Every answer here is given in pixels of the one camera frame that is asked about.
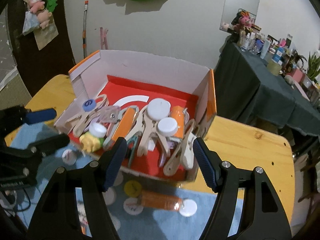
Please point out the orange handled broom stick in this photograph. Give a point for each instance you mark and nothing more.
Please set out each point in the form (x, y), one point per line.
(84, 40)

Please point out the yellow bottle cap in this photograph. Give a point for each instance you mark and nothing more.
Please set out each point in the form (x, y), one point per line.
(132, 188)

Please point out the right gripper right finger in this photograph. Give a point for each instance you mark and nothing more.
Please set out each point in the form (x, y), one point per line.
(209, 164)

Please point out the orange cardboard box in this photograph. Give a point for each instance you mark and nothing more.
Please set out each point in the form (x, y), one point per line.
(123, 83)

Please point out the white cap with red print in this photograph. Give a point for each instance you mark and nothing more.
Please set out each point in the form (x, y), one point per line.
(69, 157)

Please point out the orange thread spool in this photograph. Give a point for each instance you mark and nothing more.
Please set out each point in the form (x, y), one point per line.
(177, 113)

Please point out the orange spool on towel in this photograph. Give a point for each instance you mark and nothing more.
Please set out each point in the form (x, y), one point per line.
(159, 201)

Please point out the pink bunny plush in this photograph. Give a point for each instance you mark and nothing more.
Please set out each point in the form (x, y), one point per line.
(244, 21)

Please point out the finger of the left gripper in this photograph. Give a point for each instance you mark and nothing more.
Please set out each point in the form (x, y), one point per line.
(49, 146)
(40, 116)

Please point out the dark green tablecloth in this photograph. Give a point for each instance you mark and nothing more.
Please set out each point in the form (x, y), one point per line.
(245, 90)

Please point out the pink plush toy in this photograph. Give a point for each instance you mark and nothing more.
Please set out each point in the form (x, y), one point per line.
(37, 8)

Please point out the blue numbered cap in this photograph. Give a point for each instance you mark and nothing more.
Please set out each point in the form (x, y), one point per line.
(89, 105)

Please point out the potted green plant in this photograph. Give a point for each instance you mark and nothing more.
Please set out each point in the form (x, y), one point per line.
(313, 66)

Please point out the large wooden clothespin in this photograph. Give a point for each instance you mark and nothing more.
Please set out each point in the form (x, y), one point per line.
(150, 131)

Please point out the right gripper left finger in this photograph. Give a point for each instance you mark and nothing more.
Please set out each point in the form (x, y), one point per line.
(110, 163)

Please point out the light blue towel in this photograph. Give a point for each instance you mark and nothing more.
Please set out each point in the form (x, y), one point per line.
(131, 220)

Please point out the yellow flower toy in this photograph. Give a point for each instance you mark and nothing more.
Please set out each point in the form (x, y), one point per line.
(90, 143)

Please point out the small white flat cap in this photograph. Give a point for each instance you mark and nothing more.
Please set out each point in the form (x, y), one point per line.
(188, 208)

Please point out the white bottle cap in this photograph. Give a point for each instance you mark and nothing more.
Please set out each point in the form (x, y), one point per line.
(97, 130)

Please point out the white round lid in box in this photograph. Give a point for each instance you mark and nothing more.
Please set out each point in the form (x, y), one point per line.
(167, 126)

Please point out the white cap red logo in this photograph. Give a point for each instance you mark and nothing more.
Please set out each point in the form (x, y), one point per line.
(132, 207)

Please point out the upturned white cap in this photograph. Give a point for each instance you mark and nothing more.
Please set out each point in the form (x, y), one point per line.
(110, 196)

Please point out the large white jar lid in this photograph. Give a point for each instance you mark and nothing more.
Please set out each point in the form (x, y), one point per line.
(158, 109)

